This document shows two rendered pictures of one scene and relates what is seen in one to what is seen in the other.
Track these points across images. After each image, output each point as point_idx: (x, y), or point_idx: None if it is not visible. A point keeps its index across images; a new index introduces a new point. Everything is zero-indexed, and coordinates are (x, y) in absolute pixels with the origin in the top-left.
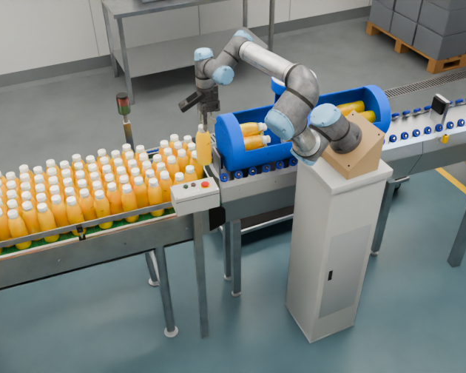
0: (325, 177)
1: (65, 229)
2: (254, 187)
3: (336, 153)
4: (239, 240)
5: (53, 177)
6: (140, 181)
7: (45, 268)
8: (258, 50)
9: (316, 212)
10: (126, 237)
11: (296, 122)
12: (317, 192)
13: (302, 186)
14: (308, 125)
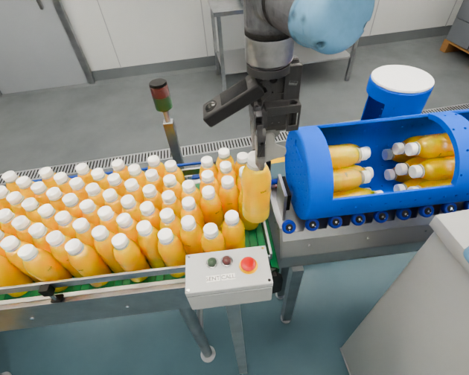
0: None
1: (26, 289)
2: (333, 242)
3: None
4: (297, 286)
5: (30, 200)
6: (144, 231)
7: (16, 323)
8: None
9: (452, 335)
10: (128, 300)
11: None
12: None
13: (429, 275)
14: (458, 164)
